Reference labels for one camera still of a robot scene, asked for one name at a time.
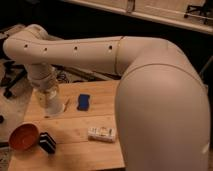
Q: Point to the wooden table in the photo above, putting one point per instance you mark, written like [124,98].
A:
[74,151]

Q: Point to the blue sponge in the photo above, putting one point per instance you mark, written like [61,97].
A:
[83,102]

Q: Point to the white plastic bottle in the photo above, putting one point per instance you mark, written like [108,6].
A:
[103,134]

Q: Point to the black chair base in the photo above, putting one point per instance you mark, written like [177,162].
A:
[202,10]

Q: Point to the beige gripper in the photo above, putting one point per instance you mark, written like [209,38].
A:
[46,87]

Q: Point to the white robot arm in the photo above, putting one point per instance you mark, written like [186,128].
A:
[162,110]

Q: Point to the orange carrot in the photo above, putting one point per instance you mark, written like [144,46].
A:
[66,104]

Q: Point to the white ceramic cup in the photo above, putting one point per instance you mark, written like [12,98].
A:
[48,96]

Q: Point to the black office chair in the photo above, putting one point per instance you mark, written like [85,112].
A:
[13,72]

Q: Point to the orange bowl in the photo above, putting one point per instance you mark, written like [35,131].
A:
[24,137]

